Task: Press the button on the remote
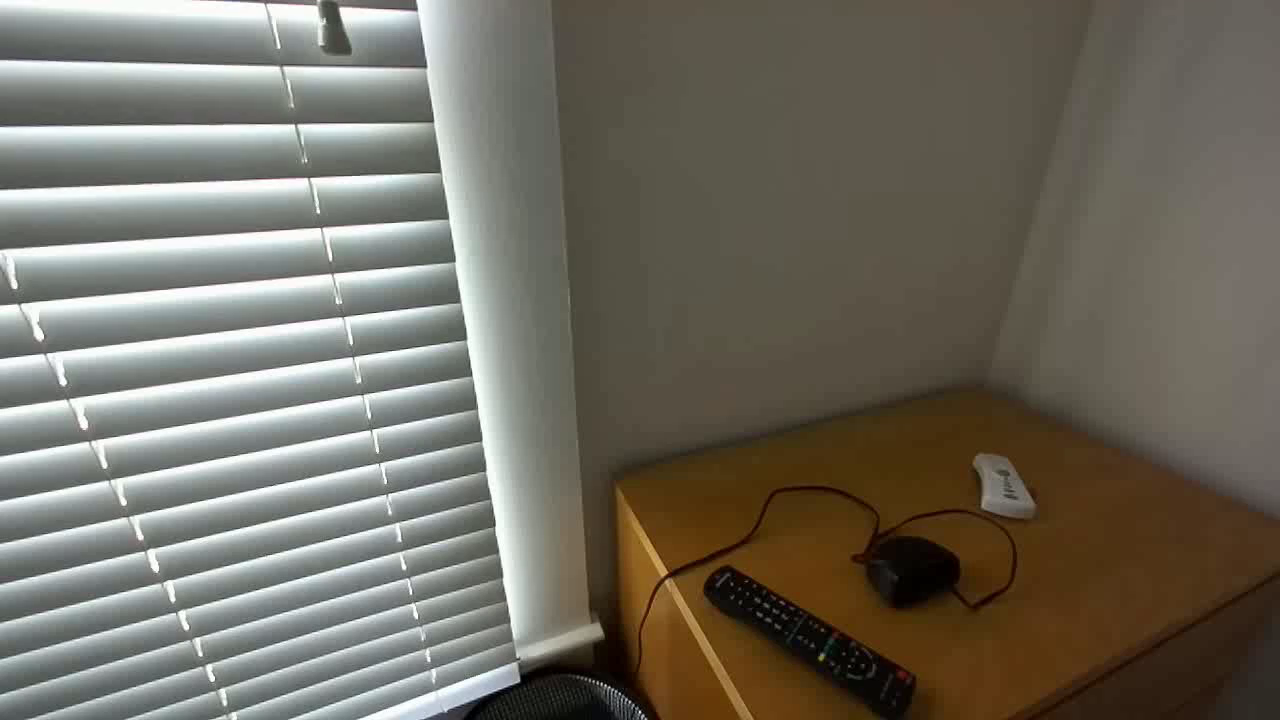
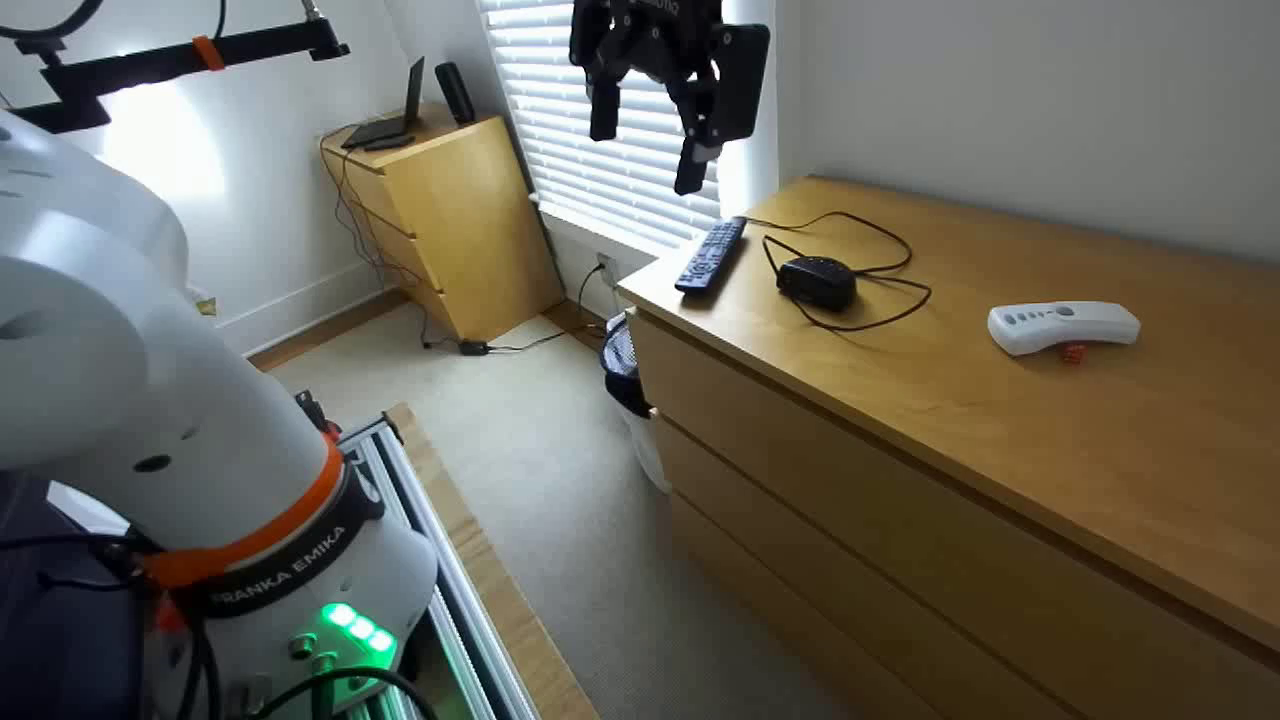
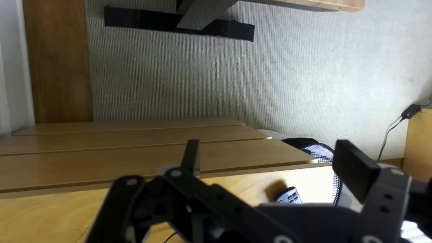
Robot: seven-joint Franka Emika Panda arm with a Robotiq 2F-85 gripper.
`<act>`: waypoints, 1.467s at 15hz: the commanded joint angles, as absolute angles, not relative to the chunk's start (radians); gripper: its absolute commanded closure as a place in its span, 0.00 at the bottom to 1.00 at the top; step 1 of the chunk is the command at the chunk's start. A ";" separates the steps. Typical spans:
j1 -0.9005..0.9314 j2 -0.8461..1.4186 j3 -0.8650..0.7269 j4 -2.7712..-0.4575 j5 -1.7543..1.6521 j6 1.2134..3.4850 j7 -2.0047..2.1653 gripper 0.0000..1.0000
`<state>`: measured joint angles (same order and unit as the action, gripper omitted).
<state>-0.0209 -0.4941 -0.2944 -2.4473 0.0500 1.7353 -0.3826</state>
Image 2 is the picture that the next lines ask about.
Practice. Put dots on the aluminium rail robot stand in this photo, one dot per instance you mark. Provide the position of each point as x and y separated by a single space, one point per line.
441 587

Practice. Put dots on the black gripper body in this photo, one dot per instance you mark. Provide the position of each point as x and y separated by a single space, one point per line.
707 64

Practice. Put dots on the small wooden cabinet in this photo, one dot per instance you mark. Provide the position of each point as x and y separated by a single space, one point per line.
452 227

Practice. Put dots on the black speaker on cabinet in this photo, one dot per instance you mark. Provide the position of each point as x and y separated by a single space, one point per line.
458 93

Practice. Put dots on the black overhead camera boom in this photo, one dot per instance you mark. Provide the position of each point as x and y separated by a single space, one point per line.
83 86

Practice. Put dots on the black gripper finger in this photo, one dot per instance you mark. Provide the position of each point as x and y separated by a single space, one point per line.
604 107
702 144

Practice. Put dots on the black mesh wastebasket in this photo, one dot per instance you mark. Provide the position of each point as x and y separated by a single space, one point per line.
622 374

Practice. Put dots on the white remote control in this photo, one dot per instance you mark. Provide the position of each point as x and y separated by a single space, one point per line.
1025 331

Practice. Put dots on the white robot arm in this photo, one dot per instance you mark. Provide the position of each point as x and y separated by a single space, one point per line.
269 550

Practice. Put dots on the large wooden dresser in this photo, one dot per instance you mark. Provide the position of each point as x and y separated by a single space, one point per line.
957 535

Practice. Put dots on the black laptop on cabinet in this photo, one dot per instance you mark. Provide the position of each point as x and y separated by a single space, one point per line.
396 131

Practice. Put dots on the black TV remote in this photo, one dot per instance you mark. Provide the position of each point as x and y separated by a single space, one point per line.
708 260

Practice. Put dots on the black semicircular device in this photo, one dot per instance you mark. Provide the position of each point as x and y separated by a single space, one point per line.
818 281

